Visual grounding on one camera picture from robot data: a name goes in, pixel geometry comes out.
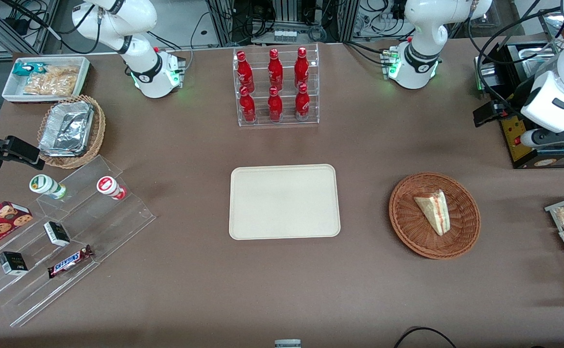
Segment red lid white cup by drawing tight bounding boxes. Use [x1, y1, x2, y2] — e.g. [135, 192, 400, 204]
[96, 175, 127, 201]

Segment clear bag of crackers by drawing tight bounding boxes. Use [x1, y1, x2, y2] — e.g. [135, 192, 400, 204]
[23, 65, 81, 97]

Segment light tan wicker basket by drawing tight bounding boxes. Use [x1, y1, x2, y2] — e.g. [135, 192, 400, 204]
[37, 94, 107, 170]

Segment black cable loop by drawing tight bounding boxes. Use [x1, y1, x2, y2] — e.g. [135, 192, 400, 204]
[392, 327, 457, 348]

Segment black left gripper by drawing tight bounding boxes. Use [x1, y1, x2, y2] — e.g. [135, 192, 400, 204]
[472, 79, 537, 129]

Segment triangular sandwich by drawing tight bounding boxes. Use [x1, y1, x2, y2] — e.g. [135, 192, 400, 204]
[413, 189, 452, 237]

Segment white rectangular plastic bin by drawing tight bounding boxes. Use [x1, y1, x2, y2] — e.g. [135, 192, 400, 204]
[1, 56, 92, 105]

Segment teal snack packet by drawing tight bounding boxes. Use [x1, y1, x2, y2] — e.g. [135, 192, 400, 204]
[13, 62, 48, 77]

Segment beige plastic tray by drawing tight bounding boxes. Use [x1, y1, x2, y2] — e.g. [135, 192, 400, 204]
[229, 164, 342, 241]

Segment reddish brown round wicker basket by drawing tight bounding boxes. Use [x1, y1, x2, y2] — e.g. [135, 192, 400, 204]
[389, 172, 482, 261]

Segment red drink bottle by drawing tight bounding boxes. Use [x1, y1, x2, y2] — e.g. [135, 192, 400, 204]
[236, 50, 256, 93]
[294, 46, 310, 89]
[267, 86, 284, 123]
[267, 48, 284, 90]
[239, 86, 257, 123]
[294, 83, 311, 121]

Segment clear acrylic bottle rack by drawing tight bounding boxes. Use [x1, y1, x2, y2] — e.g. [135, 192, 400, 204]
[233, 43, 320, 128]

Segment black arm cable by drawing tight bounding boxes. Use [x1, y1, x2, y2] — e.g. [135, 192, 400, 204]
[468, 0, 564, 110]

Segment clear acrylic stepped shelf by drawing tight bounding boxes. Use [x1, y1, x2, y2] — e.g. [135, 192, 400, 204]
[0, 155, 157, 328]

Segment Snickers chocolate bar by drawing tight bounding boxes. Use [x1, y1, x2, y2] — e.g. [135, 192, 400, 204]
[47, 245, 94, 279]

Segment black machine with yellow panel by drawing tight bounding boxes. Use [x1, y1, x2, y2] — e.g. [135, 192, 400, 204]
[474, 42, 564, 170]

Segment small black box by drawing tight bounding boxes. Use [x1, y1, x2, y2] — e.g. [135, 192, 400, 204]
[43, 221, 71, 247]
[0, 251, 29, 276]

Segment green lid white cup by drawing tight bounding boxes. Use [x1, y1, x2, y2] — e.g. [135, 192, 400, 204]
[29, 174, 68, 200]

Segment stack of foil containers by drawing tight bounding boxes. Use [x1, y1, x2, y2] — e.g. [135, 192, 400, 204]
[39, 101, 95, 158]

